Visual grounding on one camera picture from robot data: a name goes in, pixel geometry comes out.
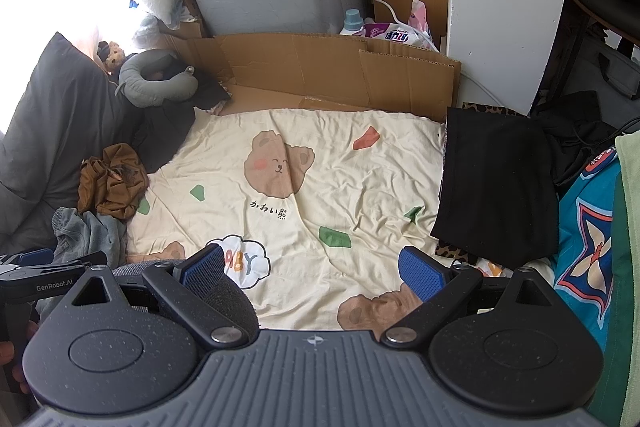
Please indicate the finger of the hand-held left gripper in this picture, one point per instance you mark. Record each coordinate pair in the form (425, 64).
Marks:
(30, 258)

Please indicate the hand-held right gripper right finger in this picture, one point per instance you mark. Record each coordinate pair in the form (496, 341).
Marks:
(422, 274)

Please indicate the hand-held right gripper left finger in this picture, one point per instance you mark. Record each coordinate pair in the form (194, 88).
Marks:
(202, 267)

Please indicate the brown printed t-shirt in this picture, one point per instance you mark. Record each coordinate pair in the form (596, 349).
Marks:
(115, 187)

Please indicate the black clothes pile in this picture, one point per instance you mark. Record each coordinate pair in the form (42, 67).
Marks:
(570, 127)

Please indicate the person's left hand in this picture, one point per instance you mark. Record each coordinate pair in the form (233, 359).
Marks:
(7, 354)

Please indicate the grey-blue garment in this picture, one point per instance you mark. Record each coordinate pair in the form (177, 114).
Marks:
(85, 237)

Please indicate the black folded garment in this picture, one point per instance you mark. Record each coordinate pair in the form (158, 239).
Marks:
(495, 182)

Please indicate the black crumpled garment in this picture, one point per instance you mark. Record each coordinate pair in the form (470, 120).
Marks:
(165, 127)

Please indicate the dark grey duvet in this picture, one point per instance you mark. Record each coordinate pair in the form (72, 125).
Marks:
(60, 107)

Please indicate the cream bear print blanket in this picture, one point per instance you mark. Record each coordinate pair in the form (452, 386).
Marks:
(325, 147)

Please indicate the teal printed cloth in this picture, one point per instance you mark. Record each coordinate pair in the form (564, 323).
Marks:
(585, 232)

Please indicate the leopard print cloth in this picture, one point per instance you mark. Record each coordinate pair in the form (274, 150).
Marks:
(495, 108)

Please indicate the grey neck pillow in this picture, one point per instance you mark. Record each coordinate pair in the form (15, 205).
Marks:
(135, 82)

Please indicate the green cloth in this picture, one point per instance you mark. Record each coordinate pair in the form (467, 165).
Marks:
(627, 257)

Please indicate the small plush toy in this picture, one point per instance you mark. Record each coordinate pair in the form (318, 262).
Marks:
(114, 54)

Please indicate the low folded cardboard sheet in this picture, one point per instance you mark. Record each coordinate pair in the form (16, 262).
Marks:
(325, 67)

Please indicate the pink white plastic bag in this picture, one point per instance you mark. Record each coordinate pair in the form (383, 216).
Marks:
(419, 19)

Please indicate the white detergent bottle blue cap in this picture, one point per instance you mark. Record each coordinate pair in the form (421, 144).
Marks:
(352, 24)

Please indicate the white purple plastic bag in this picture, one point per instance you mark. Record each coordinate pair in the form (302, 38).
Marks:
(385, 4)

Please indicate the white cabinet panel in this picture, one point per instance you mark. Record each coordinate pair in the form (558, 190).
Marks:
(500, 7)

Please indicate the black chair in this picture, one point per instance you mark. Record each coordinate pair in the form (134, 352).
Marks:
(600, 7)

